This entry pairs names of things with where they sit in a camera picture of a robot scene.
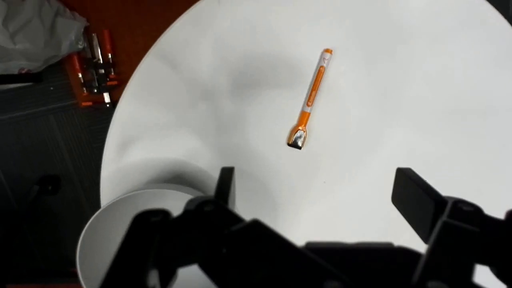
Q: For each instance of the grey bowl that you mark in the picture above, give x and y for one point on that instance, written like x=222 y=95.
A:
x=114 y=224

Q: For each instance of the crumpled grey plastic sheet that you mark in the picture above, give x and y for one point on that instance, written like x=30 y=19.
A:
x=33 y=32

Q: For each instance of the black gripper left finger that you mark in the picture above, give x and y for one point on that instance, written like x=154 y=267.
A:
x=177 y=245

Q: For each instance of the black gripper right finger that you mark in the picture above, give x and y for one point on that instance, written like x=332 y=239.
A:
x=465 y=234

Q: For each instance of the orange and black tool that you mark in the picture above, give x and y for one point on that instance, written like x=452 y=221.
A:
x=97 y=64

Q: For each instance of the brown wooden stick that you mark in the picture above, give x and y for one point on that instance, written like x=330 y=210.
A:
x=311 y=98

